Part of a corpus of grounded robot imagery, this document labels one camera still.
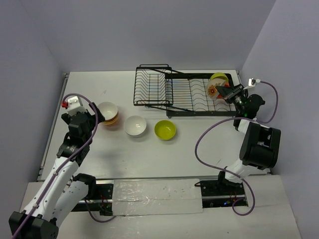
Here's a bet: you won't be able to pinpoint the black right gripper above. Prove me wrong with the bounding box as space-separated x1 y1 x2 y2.
217 84 248 114

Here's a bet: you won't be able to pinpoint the white bowl flower pattern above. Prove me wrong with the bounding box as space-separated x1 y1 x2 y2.
206 78 226 100

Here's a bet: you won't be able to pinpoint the lime green plastic bowl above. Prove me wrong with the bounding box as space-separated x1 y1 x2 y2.
209 72 229 86

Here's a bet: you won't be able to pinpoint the plain white bowl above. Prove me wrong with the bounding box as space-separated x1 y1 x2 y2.
124 116 147 137

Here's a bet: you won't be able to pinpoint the orange plastic bowl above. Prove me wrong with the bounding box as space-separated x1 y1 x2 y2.
216 85 232 98

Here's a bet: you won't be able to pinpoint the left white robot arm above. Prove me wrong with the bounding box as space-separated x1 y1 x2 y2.
9 97 105 239

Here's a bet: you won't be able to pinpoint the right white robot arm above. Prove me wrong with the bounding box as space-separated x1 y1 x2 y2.
216 84 281 195

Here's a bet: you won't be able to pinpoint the white bowl orange yellow stripes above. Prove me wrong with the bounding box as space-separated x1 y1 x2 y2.
98 102 119 126

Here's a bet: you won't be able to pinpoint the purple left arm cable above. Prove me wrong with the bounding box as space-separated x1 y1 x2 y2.
11 93 118 239

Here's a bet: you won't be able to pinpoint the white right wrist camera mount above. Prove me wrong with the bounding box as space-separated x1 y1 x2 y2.
244 78 261 90

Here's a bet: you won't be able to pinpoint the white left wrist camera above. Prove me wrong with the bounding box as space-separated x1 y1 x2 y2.
61 96 86 116

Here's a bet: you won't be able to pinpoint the black wire dish rack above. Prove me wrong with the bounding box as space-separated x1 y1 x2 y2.
133 64 236 118

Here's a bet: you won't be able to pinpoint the aluminium table edge rail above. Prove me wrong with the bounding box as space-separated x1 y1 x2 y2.
36 72 69 182

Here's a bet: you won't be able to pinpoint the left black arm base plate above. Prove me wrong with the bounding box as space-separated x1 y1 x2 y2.
71 183 114 216

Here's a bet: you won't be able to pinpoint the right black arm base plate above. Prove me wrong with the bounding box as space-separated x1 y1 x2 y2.
194 180 248 208

